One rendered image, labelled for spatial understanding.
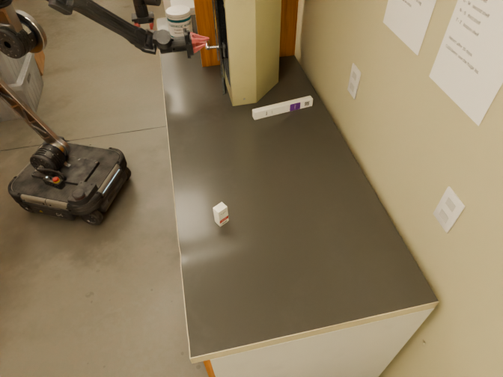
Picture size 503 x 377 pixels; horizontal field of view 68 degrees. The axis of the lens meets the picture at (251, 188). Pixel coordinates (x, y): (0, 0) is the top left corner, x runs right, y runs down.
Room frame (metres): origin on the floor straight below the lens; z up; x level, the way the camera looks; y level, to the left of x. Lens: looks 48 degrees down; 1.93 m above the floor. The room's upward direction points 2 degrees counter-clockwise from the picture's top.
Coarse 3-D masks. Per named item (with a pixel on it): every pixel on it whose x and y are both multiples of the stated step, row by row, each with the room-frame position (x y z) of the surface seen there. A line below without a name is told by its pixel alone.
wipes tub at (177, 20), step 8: (168, 8) 2.09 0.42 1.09; (176, 8) 2.09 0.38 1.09; (184, 8) 2.09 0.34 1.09; (168, 16) 2.03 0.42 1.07; (176, 16) 2.01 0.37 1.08; (184, 16) 2.02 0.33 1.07; (168, 24) 2.04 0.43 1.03; (176, 24) 2.01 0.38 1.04; (184, 24) 2.02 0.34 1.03; (176, 32) 2.01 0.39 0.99
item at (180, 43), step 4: (184, 28) 1.49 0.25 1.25; (184, 32) 1.46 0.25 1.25; (184, 36) 1.44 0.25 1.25; (172, 40) 1.46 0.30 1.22; (176, 40) 1.45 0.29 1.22; (180, 40) 1.45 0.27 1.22; (184, 40) 1.45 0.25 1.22; (188, 40) 1.47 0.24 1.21; (172, 44) 1.44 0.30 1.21; (176, 44) 1.44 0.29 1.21; (180, 44) 1.44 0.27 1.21; (184, 44) 1.44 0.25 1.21; (176, 48) 1.43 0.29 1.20; (180, 48) 1.44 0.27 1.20; (184, 48) 1.44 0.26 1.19; (188, 52) 1.44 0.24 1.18; (188, 56) 1.44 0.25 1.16
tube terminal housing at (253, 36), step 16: (224, 0) 1.42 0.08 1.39; (240, 0) 1.40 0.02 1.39; (256, 0) 1.41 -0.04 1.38; (272, 0) 1.51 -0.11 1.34; (240, 16) 1.40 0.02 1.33; (256, 16) 1.41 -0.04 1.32; (272, 16) 1.52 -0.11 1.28; (240, 32) 1.40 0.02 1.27; (256, 32) 1.41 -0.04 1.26; (272, 32) 1.52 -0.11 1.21; (240, 48) 1.40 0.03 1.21; (256, 48) 1.41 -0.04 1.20; (272, 48) 1.52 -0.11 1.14; (240, 64) 1.40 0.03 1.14; (256, 64) 1.41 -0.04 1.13; (272, 64) 1.52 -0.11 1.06; (240, 80) 1.40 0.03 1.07; (256, 80) 1.41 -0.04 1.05; (272, 80) 1.53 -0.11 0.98; (240, 96) 1.39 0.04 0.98; (256, 96) 1.41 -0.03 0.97
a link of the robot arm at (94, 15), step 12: (72, 0) 1.27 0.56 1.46; (84, 0) 1.29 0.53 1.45; (60, 12) 1.25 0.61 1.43; (72, 12) 1.25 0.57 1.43; (84, 12) 1.29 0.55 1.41; (96, 12) 1.31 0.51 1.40; (108, 12) 1.35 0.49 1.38; (108, 24) 1.33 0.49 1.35; (120, 24) 1.36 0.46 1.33; (132, 36) 1.39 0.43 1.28; (144, 36) 1.43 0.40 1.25
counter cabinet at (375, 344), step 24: (312, 336) 0.37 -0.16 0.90; (336, 336) 0.39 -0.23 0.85; (360, 336) 0.40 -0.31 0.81; (384, 336) 0.42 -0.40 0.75; (408, 336) 0.44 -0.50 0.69; (216, 360) 0.32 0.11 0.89; (240, 360) 0.33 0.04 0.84; (264, 360) 0.35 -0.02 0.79; (288, 360) 0.36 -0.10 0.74; (312, 360) 0.38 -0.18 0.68; (336, 360) 0.39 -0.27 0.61; (360, 360) 0.41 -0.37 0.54; (384, 360) 0.43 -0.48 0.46
